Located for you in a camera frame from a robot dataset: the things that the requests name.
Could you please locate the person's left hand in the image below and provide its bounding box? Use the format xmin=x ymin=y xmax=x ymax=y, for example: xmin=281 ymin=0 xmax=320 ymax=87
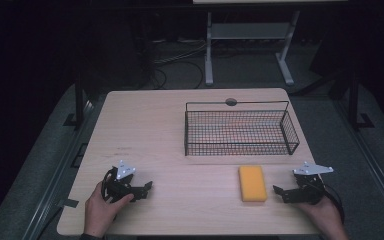
xmin=83 ymin=181 xmax=135 ymax=239

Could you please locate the white metal stand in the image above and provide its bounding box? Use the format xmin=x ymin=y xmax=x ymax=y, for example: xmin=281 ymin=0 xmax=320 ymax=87
xmin=204 ymin=9 xmax=302 ymax=87

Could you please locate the black metal stand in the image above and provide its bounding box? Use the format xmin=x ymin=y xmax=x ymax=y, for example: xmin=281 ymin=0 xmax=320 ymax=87
xmin=346 ymin=71 xmax=375 ymax=132
xmin=62 ymin=71 xmax=96 ymax=129

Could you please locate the aluminium floor rail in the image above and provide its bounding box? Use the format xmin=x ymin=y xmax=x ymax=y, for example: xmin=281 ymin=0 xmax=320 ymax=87
xmin=21 ymin=99 xmax=96 ymax=240
xmin=334 ymin=98 xmax=384 ymax=231

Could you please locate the bundle of floor cables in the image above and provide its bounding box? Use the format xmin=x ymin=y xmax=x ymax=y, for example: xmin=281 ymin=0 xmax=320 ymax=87
xmin=141 ymin=38 xmax=208 ymax=90

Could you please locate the black wire basket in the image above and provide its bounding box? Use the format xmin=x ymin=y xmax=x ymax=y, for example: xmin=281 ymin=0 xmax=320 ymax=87
xmin=183 ymin=100 xmax=301 ymax=157

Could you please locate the person's dark sleeve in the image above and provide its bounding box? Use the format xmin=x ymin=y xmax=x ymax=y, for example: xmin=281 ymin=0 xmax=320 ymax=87
xmin=79 ymin=232 xmax=107 ymax=240

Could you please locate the grey tape strip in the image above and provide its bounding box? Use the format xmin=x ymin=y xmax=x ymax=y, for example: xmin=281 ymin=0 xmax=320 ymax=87
xmin=56 ymin=198 xmax=80 ymax=209

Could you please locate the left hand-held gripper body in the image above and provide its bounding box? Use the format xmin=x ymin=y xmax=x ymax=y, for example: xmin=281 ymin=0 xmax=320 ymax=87
xmin=103 ymin=159 xmax=138 ymax=204

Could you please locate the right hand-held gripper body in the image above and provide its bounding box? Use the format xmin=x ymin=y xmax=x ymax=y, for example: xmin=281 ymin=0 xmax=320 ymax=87
xmin=292 ymin=161 xmax=335 ymax=205

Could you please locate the yellow sponge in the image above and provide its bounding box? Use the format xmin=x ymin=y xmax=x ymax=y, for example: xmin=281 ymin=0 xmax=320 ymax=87
xmin=238 ymin=165 xmax=269 ymax=203

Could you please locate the person's right hand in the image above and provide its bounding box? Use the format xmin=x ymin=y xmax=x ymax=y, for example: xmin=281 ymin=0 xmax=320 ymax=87
xmin=294 ymin=195 xmax=348 ymax=240

